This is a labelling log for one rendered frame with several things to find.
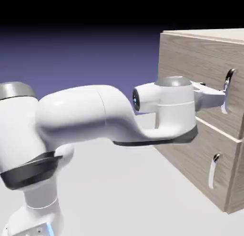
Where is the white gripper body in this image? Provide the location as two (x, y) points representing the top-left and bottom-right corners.
(194, 85), (226, 112)

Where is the curved silver handle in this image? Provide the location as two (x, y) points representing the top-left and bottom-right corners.
(220, 68), (236, 115)
(207, 152), (222, 189)

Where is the light wood door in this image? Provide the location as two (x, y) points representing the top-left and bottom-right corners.
(157, 32), (244, 141)
(153, 117), (241, 213)

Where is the light wood cabinet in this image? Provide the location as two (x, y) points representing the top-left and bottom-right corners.
(153, 28), (244, 215)

